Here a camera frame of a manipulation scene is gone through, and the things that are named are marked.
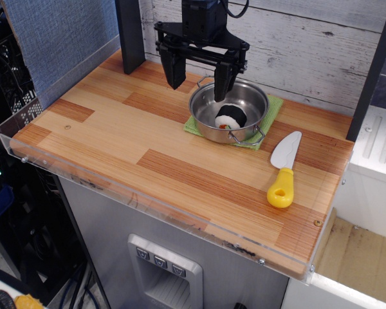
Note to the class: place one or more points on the yellow handled toy knife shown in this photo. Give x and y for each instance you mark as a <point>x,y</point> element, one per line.
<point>281,192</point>

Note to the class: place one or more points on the stainless steel pot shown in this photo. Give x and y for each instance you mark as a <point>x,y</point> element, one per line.
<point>252,99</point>

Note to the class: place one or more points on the silver toy fridge cabinet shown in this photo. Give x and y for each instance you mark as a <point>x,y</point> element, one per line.
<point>105,226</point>

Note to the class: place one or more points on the black vertical post left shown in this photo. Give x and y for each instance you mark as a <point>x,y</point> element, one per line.
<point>131,35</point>

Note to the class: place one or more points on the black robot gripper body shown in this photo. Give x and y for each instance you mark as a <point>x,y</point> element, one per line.
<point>202,36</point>

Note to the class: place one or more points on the clear acrylic table guard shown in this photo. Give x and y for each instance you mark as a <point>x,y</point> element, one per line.
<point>143,158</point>

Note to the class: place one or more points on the plush sushi roll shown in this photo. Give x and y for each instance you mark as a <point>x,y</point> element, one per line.
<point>230,116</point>

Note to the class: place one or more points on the yellow black object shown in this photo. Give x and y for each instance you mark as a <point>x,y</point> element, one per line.
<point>19,302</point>

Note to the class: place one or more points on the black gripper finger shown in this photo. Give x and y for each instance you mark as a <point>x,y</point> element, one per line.
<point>174,66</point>
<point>225,73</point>

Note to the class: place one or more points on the black vertical post right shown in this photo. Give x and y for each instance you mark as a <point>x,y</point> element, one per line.
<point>368,88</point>

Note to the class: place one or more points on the silver dispenser panel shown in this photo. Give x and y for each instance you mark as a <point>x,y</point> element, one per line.
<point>165,279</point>

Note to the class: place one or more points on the black vertical post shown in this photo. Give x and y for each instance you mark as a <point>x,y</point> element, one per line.
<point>131,35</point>
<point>368,88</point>

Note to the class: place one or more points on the white side cabinet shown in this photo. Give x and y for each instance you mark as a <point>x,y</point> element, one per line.
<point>350,263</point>

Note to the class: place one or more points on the blue fabric panel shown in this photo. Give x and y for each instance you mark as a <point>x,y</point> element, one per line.
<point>62,41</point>

